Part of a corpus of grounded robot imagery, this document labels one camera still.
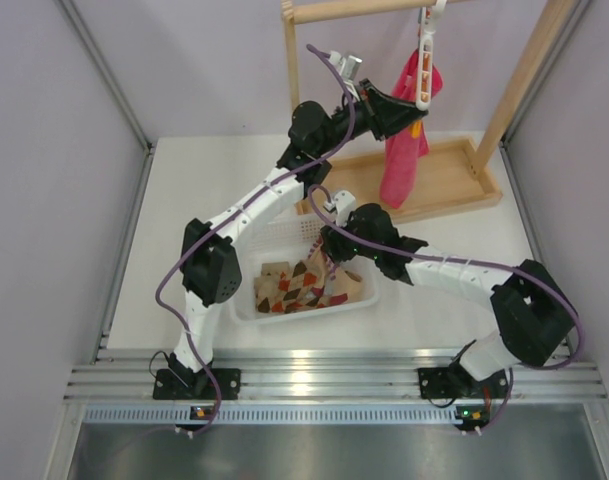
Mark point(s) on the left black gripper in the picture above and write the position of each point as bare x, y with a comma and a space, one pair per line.
390, 115

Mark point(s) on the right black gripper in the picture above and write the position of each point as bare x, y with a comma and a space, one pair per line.
334, 242

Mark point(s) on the orange end clothespin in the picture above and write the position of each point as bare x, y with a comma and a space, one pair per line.
416, 129

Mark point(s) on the striped beige maroon sock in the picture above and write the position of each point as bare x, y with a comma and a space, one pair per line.
317, 256

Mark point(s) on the white plastic clip hanger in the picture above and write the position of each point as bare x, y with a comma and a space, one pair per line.
428, 78

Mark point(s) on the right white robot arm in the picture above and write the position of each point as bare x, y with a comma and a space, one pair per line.
532, 316

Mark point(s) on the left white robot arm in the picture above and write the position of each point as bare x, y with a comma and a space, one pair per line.
209, 263

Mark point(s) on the pink towel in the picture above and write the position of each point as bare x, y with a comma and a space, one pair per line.
402, 152

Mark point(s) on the wooden drying rack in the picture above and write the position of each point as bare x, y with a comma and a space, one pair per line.
454, 176

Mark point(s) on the argyle beige brown sock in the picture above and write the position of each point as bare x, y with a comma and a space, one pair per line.
267, 294

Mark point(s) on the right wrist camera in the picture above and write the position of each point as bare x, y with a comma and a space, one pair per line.
341, 205

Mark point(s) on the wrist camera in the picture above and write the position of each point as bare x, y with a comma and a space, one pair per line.
347, 65
341, 205

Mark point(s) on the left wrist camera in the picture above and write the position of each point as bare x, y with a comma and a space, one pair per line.
347, 65

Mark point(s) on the aluminium mounting rail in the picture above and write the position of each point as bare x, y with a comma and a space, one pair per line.
319, 388

